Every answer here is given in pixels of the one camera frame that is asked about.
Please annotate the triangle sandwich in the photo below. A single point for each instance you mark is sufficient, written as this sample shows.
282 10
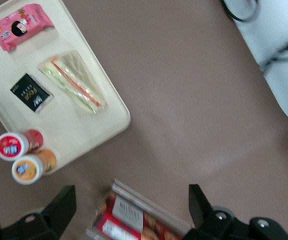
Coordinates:
76 82

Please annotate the small black box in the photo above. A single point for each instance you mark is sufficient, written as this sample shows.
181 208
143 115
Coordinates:
30 92

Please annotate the red-lid yoghurt bottle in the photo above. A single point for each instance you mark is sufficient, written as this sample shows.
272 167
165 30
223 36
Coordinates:
9 146

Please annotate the clear acrylic tiered shelf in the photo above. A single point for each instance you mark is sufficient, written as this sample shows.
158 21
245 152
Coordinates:
134 195

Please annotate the orange-lid yoghurt bottle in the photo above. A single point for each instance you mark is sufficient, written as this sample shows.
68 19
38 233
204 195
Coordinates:
26 170

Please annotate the red cookie box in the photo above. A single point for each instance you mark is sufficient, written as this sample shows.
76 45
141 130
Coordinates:
124 220

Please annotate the cream plastic tray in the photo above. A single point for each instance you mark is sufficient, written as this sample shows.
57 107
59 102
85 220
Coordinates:
89 125

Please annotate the pink snack pack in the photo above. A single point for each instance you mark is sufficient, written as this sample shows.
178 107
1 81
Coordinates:
21 27

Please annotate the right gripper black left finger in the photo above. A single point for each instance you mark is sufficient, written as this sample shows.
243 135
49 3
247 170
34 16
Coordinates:
61 210

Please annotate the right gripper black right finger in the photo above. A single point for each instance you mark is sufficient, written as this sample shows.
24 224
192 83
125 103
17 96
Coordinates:
199 212

